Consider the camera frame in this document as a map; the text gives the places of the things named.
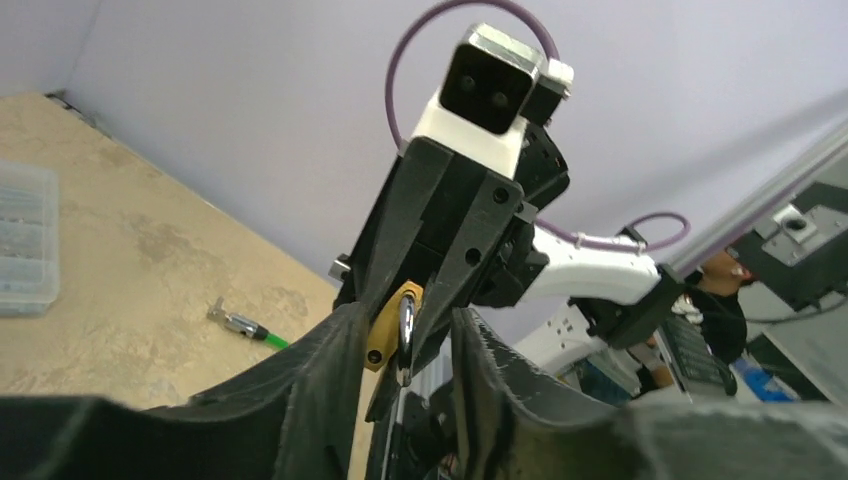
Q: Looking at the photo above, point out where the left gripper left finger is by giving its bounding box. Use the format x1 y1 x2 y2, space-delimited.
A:
1 303 367 479

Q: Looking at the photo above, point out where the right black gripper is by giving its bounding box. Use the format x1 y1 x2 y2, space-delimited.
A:
334 125 570 352

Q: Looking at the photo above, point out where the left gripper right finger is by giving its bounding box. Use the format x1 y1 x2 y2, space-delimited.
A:
451 308 847 479

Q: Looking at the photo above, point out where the green cable lock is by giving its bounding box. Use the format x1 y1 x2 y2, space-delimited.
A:
206 297 289 350

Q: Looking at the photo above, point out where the small brass padlock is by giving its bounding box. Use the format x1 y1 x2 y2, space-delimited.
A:
365 281 423 387

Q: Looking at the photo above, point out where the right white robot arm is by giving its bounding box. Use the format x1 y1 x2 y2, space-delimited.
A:
329 111 682 377

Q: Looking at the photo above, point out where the person in black shirt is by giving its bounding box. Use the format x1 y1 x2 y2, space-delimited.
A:
685 250 757 365

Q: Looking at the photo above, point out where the clear plastic organizer box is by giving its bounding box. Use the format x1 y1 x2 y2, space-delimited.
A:
1 160 60 317

